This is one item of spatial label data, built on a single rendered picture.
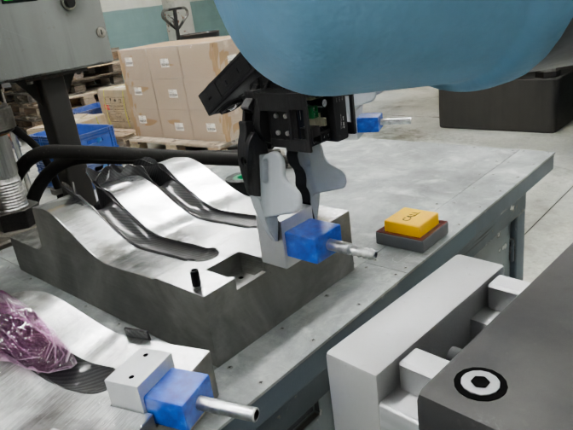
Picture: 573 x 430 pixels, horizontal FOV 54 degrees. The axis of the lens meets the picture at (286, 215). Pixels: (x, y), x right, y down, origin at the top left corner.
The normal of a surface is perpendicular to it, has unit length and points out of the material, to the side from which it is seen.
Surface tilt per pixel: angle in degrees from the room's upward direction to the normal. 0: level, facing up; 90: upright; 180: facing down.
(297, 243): 90
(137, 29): 90
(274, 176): 79
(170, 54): 87
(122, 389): 90
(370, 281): 0
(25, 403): 18
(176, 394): 0
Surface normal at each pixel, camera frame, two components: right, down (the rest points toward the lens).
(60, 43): 0.74, 0.15
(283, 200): -0.67, 0.17
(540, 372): -0.13, -0.92
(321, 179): -0.58, 0.51
